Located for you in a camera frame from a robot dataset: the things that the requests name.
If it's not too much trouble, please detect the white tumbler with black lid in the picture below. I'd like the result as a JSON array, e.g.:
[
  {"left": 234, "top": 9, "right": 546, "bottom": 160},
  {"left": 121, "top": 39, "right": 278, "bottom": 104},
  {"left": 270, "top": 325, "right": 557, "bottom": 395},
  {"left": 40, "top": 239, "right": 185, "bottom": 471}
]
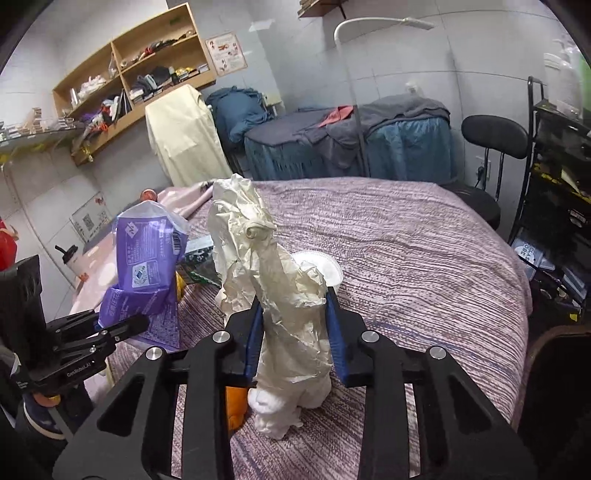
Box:
[{"left": 55, "top": 244, "right": 93, "bottom": 289}]

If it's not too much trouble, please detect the white paper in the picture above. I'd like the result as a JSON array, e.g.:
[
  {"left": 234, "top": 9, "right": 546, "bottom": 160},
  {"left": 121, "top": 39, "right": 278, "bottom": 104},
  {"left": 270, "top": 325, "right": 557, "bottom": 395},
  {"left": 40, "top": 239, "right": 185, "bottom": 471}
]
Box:
[{"left": 207, "top": 173, "right": 334, "bottom": 439}]

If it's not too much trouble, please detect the grey blanket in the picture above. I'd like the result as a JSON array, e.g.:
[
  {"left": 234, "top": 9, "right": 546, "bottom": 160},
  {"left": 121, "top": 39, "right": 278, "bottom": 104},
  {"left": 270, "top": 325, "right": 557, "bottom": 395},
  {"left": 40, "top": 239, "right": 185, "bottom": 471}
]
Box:
[{"left": 295, "top": 96, "right": 451, "bottom": 169}]

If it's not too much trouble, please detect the dark clothes pile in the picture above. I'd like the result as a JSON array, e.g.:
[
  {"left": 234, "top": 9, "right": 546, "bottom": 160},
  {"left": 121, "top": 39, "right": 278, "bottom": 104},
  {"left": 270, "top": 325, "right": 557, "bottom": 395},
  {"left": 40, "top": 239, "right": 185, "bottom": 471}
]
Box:
[{"left": 129, "top": 67, "right": 174, "bottom": 100}]

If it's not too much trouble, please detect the blue denim clothing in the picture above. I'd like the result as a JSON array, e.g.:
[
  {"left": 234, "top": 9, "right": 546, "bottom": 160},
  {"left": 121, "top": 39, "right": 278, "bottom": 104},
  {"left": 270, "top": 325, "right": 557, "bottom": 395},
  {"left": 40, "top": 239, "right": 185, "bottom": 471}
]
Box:
[{"left": 18, "top": 397, "right": 65, "bottom": 439}]

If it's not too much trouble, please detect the black mesh cart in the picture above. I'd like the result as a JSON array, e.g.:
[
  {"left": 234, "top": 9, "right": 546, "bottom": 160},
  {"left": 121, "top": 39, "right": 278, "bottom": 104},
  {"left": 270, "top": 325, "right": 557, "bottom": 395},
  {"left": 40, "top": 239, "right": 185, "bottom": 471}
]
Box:
[{"left": 508, "top": 76, "right": 591, "bottom": 324}]

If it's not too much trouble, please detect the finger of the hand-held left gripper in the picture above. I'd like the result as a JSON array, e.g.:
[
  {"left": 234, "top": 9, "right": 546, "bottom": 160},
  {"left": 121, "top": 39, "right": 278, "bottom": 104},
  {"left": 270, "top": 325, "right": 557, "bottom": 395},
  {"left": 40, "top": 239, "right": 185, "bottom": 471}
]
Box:
[
  {"left": 46, "top": 308, "right": 100, "bottom": 340},
  {"left": 58, "top": 314, "right": 151, "bottom": 363}
]

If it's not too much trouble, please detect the orange plastic cup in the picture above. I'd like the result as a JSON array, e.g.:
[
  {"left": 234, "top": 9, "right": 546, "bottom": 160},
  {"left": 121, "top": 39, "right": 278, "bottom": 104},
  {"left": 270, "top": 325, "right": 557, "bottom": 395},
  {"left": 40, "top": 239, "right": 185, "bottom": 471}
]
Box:
[{"left": 225, "top": 387, "right": 246, "bottom": 431}]

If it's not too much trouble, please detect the green black snack packet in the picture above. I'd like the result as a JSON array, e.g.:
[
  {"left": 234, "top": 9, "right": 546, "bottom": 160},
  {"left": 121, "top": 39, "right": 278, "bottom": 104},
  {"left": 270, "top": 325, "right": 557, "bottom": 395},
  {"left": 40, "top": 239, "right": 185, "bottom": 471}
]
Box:
[{"left": 178, "top": 235, "right": 223, "bottom": 287}]

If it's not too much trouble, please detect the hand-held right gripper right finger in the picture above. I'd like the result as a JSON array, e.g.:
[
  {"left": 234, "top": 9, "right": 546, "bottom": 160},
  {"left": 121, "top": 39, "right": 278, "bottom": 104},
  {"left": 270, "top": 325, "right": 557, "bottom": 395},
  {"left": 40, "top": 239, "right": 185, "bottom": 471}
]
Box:
[{"left": 324, "top": 286, "right": 539, "bottom": 480}]

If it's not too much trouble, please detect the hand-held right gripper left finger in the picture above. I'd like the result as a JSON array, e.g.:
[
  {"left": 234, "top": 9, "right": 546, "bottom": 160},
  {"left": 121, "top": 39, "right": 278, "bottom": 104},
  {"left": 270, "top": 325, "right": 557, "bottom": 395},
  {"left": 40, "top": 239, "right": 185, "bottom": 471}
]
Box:
[{"left": 52, "top": 294, "right": 265, "bottom": 480}]

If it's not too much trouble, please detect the row of small boxes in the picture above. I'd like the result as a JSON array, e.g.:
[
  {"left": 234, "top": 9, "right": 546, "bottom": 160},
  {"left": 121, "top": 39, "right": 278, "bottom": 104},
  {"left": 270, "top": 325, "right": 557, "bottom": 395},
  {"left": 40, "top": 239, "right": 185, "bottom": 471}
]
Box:
[{"left": 23, "top": 108, "right": 75, "bottom": 134}]

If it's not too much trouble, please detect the blue bedding pile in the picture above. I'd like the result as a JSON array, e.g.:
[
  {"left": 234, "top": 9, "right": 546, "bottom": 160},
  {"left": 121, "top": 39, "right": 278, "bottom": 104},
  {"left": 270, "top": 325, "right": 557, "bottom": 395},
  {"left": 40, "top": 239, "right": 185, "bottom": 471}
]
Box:
[{"left": 205, "top": 87, "right": 278, "bottom": 144}]

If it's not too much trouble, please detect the red cloth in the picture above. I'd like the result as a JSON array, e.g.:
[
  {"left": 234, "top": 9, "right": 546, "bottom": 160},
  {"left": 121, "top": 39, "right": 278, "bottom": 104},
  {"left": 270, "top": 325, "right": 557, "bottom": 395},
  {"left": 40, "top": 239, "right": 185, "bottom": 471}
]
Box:
[{"left": 318, "top": 105, "right": 354, "bottom": 129}]

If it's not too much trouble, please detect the small wall sign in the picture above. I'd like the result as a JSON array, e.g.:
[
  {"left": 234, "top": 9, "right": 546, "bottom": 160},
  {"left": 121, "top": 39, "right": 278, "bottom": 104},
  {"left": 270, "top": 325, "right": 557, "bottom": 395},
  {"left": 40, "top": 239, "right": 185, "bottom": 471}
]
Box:
[{"left": 69, "top": 191, "right": 114, "bottom": 243}]

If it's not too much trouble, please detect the purple knitted bed cover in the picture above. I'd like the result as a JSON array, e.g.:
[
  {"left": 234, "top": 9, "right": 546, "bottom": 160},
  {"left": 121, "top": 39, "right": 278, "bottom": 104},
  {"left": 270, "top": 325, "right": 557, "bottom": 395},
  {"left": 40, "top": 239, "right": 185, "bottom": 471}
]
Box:
[{"left": 106, "top": 178, "right": 534, "bottom": 480}]

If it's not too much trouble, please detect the glass wall shelf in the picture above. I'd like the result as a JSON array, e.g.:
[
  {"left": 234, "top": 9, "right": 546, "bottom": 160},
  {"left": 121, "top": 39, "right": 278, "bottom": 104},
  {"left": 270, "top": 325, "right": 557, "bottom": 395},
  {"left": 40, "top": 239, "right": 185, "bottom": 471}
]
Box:
[{"left": 0, "top": 124, "right": 88, "bottom": 155}]

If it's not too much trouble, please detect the purple plastic packet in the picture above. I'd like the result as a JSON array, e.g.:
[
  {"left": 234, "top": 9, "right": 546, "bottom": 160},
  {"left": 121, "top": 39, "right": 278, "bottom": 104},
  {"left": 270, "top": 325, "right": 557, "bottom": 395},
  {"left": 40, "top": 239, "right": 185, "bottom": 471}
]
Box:
[{"left": 99, "top": 202, "right": 190, "bottom": 352}]

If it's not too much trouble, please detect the wooden cubby shelf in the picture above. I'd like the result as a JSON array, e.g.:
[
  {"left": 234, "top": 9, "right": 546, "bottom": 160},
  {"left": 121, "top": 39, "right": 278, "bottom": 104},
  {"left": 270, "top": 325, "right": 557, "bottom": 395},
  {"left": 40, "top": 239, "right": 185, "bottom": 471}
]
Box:
[{"left": 52, "top": 2, "right": 218, "bottom": 167}]

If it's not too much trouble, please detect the blue white box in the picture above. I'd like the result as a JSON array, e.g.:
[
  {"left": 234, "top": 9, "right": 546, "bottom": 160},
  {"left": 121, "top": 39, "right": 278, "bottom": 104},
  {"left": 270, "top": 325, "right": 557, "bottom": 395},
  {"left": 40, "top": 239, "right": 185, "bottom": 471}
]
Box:
[
  {"left": 561, "top": 268, "right": 591, "bottom": 305},
  {"left": 512, "top": 237, "right": 552, "bottom": 280}
]

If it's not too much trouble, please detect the white floor lamp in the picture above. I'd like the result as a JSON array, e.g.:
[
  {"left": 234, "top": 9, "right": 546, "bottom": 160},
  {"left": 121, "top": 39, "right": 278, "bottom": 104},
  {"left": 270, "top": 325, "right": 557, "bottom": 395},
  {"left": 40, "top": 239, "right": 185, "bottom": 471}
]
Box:
[{"left": 335, "top": 16, "right": 435, "bottom": 178}]

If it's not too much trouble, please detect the blue skirted massage bed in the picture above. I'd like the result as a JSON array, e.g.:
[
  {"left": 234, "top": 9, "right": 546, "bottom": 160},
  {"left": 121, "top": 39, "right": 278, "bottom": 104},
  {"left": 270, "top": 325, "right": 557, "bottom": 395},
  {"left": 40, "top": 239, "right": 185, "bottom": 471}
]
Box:
[{"left": 244, "top": 95, "right": 455, "bottom": 183}]

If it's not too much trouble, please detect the wall poster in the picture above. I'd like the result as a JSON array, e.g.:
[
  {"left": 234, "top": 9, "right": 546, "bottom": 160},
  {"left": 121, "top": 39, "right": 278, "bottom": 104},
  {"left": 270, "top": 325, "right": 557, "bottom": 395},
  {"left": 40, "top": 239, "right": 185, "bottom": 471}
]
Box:
[{"left": 205, "top": 32, "right": 245, "bottom": 77}]

